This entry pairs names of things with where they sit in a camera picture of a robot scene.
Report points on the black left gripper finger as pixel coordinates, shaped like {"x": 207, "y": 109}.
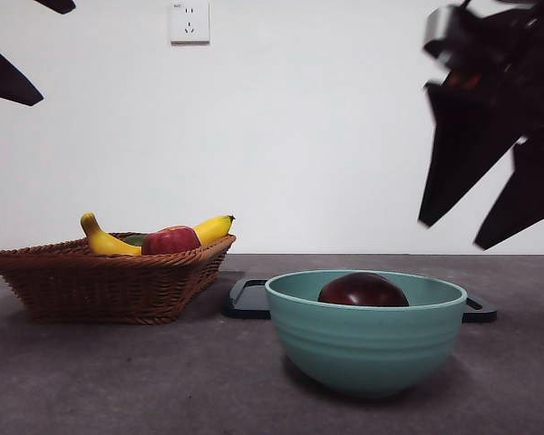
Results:
{"x": 61, "y": 5}
{"x": 4, "y": 77}

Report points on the red apple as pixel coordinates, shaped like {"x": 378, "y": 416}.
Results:
{"x": 170, "y": 240}

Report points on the teal bowl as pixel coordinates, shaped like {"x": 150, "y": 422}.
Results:
{"x": 367, "y": 349}

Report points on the white wall socket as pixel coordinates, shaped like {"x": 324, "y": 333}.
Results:
{"x": 190, "y": 22}

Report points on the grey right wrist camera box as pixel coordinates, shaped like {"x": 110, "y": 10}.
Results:
{"x": 437, "y": 27}

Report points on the brown wicker basket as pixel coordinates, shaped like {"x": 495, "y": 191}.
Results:
{"x": 104, "y": 290}

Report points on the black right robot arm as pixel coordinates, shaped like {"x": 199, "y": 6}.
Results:
{"x": 503, "y": 45}

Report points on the black tray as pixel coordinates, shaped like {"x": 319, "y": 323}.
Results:
{"x": 247, "y": 303}

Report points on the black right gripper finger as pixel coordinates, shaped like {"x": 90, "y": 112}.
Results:
{"x": 458, "y": 163}
{"x": 530, "y": 195}

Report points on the yellow banana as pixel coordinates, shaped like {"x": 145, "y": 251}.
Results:
{"x": 106, "y": 244}

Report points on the dark purple plum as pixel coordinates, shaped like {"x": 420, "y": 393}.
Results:
{"x": 362, "y": 292}

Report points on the green fruit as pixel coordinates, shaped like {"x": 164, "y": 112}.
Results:
{"x": 133, "y": 239}

